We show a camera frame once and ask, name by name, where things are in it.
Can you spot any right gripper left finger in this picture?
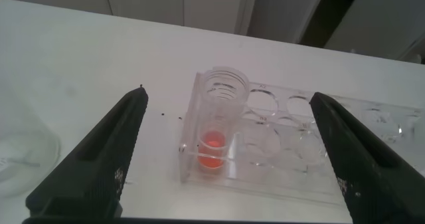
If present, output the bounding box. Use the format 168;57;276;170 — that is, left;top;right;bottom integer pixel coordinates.
22;85;149;224

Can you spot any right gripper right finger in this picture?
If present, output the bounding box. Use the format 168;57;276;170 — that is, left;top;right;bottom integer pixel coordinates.
309;91;425;224

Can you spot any red pigment test tube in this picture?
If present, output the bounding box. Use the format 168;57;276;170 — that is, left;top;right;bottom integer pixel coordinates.
195;66;250;177

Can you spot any clear glass beaker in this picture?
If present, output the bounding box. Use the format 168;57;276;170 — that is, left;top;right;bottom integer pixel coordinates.
0;80;62;198

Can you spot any clear acrylic tube rack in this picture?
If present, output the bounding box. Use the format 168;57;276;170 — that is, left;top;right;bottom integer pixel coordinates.
179;71;425;207

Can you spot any white folding partition screen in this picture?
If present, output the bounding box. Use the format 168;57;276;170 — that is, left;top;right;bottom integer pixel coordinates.
0;0;328;45
324;0;425;64

